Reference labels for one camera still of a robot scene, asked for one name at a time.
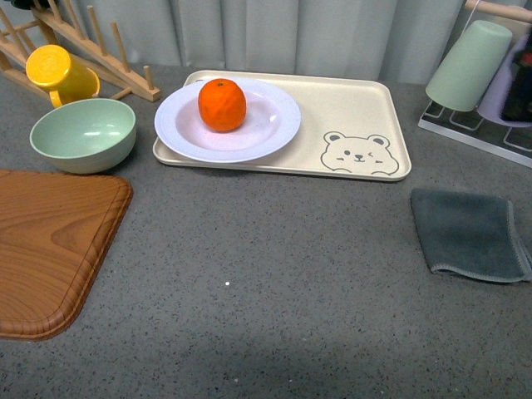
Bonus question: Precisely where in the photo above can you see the wooden dish rack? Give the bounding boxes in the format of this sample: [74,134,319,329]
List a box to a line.
[1,1,160,102]

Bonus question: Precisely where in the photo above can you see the green plastic cup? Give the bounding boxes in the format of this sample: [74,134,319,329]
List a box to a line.
[426,20,513,111]

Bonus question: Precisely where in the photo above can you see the grey curtain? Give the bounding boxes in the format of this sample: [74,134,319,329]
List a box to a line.
[72,0,487,84]

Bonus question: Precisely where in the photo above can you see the cream bear tray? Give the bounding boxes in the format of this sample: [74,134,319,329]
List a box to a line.
[153,71,411,181]

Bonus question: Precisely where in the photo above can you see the green bowl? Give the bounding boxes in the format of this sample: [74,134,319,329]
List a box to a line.
[30,98,136,175]

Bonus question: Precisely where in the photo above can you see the white round plate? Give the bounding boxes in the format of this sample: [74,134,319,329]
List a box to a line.
[155,76,302,163]

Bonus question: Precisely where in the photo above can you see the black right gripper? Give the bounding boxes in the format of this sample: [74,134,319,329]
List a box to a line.
[501,50,531,122]

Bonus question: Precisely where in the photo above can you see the purple plastic cup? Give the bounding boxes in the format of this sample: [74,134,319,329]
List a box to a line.
[477,33,531,128]

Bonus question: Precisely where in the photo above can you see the grey folded cloth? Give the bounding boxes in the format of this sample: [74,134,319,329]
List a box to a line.
[411,189,531,283]

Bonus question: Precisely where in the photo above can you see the white wire cup rack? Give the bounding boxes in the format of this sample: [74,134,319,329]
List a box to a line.
[418,18,531,167]

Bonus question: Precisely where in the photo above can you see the orange fruit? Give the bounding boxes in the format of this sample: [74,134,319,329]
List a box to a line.
[197,78,247,133]

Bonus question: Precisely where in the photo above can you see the yellow mug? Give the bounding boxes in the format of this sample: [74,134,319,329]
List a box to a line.
[26,44,101,108]

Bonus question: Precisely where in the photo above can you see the brown wooden cutting board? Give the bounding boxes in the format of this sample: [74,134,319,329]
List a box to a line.
[1,169,133,341]

